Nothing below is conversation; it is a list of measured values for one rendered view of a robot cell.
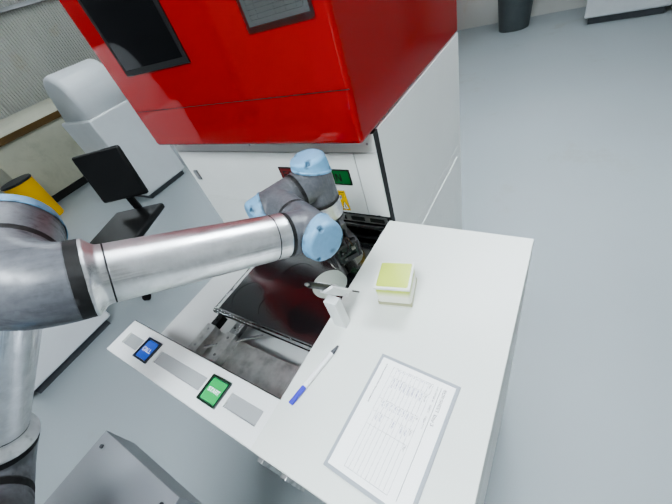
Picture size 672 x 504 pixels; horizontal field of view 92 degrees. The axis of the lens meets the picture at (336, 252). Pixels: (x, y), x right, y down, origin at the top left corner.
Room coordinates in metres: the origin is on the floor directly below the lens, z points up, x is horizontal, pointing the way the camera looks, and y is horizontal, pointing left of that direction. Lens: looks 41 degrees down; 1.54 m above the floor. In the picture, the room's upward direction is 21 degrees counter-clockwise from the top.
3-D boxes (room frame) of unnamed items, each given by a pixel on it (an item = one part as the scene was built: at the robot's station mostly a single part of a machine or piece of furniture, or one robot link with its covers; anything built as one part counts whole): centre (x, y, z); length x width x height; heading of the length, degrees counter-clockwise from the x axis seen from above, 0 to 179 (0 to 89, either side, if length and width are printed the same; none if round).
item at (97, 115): (4.31, 1.88, 0.71); 0.72 x 0.65 x 1.42; 44
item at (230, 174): (0.99, 0.11, 1.02); 0.81 x 0.03 x 0.40; 46
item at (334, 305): (0.44, 0.03, 1.03); 0.06 x 0.04 x 0.13; 136
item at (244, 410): (0.48, 0.43, 0.89); 0.55 x 0.09 x 0.14; 46
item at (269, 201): (0.56, 0.07, 1.21); 0.11 x 0.11 x 0.08; 23
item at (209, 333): (0.60, 0.42, 0.89); 0.08 x 0.03 x 0.03; 136
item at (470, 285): (0.35, -0.08, 0.89); 0.62 x 0.35 x 0.14; 136
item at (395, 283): (0.45, -0.09, 1.00); 0.07 x 0.07 x 0.07; 58
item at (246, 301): (0.69, 0.13, 0.90); 0.34 x 0.34 x 0.01; 46
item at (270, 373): (0.49, 0.30, 0.87); 0.36 x 0.08 x 0.03; 46
